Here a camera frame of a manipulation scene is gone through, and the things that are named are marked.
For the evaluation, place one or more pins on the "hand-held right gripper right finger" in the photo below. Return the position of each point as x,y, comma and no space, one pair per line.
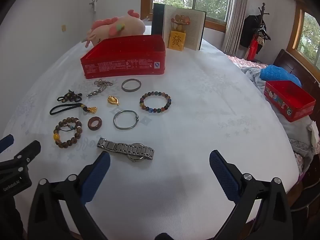
223,177

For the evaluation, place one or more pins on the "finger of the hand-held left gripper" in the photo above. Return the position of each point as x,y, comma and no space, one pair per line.
27,150
7,142

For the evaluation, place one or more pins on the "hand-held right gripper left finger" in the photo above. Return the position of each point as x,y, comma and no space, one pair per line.
96,177

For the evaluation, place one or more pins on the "thin silver bangle with clasp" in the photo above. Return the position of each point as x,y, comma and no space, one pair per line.
136,118

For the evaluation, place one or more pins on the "large red plastic box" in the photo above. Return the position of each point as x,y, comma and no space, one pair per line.
120,66

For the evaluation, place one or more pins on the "silver metal wristwatch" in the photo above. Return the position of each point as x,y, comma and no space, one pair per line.
117,146

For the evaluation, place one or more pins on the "gold pendant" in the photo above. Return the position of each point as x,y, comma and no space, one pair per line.
113,100

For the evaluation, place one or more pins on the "small red printed tin box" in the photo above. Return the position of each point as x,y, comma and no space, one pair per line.
280,102

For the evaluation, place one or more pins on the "dark metal bangle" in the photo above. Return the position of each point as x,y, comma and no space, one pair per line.
123,85

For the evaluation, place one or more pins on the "grey crumpled clothes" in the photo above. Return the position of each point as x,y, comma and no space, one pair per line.
252,76

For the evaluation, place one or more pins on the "blue knitted cloth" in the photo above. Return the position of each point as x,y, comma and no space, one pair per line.
277,73

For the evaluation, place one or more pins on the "pink patterned blanket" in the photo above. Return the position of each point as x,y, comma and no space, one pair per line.
245,61

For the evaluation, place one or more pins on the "dark wooden headboard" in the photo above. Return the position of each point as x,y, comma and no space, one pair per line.
310,85

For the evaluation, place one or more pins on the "red bag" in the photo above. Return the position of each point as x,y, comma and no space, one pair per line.
252,50

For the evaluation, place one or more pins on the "mouse figurine on cheese block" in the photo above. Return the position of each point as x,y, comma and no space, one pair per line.
177,40

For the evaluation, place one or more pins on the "open book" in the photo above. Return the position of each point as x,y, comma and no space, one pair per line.
195,30

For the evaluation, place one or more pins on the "coat rack with dark clothes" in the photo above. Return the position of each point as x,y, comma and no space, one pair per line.
251,27

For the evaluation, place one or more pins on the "pink plush unicorn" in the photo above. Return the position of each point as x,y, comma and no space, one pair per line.
125,26

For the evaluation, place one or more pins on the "grey curtain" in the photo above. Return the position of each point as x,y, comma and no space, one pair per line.
236,17

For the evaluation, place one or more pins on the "yellow wall switch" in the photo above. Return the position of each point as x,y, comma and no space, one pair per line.
63,28

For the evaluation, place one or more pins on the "white wall hook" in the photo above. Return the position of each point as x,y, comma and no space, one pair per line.
93,2

